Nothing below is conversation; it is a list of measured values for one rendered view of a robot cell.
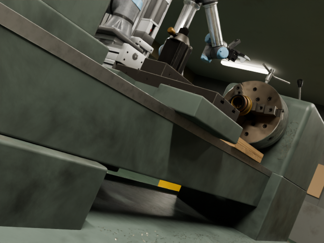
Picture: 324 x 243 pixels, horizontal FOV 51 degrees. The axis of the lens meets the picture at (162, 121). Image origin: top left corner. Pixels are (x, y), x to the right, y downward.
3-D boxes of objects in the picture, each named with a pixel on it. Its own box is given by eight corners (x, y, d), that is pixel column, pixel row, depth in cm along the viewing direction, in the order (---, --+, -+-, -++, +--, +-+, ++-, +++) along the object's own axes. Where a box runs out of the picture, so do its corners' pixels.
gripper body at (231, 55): (229, 61, 249) (217, 53, 243) (235, 50, 249) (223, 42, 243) (235, 62, 242) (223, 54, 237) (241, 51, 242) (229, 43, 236)
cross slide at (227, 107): (141, 92, 137) (145, 82, 137) (235, 124, 111) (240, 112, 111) (111, 74, 122) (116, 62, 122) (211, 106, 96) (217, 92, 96)
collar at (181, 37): (175, 47, 127) (179, 40, 127) (193, 50, 122) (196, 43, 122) (164, 36, 121) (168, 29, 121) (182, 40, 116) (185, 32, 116)
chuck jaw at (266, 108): (257, 108, 164) (283, 110, 157) (255, 118, 163) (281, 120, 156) (249, 101, 155) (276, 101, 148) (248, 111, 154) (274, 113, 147)
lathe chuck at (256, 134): (214, 134, 179) (240, 80, 180) (270, 157, 160) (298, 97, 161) (207, 129, 171) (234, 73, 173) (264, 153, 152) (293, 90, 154)
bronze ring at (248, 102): (239, 95, 161) (232, 89, 153) (257, 100, 155) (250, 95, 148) (232, 113, 161) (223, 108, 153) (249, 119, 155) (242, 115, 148)
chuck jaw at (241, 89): (243, 109, 167) (236, 89, 173) (253, 105, 165) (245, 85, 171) (235, 102, 159) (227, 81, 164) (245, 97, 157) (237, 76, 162)
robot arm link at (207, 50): (207, 58, 226) (213, 43, 226) (197, 58, 236) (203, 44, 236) (215, 63, 230) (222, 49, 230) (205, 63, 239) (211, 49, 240)
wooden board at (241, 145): (192, 136, 166) (195, 128, 166) (260, 163, 144) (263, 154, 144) (158, 117, 142) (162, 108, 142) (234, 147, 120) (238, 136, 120)
